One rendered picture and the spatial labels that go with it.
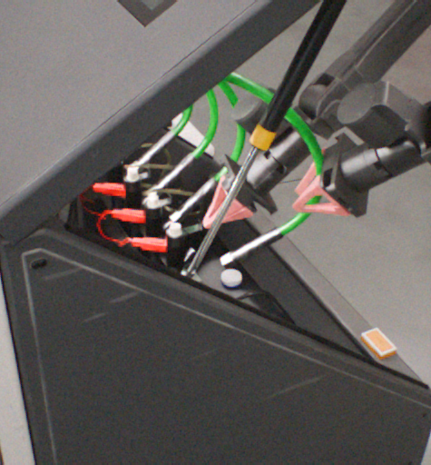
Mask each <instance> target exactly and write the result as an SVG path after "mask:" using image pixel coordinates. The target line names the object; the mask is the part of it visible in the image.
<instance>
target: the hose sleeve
mask: <svg viewBox="0 0 431 465"><path fill-rule="evenodd" d="M282 238H283V235H282V234H281V232H280V231H279V227H278V226H276V227H275V228H273V229H270V230H269V231H267V232H265V233H263V234H262V235H260V237H259V238H257V239H255V240H253V241H251V242H248V243H246V244H244V245H242V246H241V247H240V248H237V249H236V250H235V251H233V252H231V253H230V257H231V259H232V260H233V261H234V262H235V263H238V262H240V261H242V260H245V259H246V258H247V257H250V256H251V255H253V254H255V253H256V252H259V251H261V250H263V249H264V248H266V247H268V246H270V245H272V244H273V243H275V242H277V241H279V240H280V239H282Z"/></svg>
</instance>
